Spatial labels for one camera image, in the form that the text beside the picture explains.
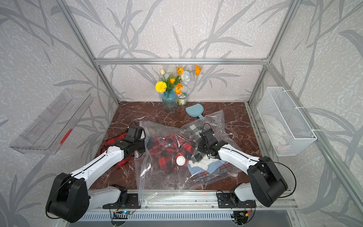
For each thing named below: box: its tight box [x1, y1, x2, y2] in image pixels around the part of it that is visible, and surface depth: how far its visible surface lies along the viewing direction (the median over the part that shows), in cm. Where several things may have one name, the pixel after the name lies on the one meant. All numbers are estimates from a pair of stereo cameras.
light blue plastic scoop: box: [185, 103, 206, 121], surface depth 119 cm
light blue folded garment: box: [187, 159, 228, 176], surface depth 84 cm
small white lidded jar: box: [177, 91, 188, 106], surface depth 118 cm
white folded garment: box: [188, 155, 221, 171], surface depth 84 cm
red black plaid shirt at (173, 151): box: [149, 133, 194, 171], surface depth 82 cm
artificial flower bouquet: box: [155, 64, 202, 96], surface depth 93 cm
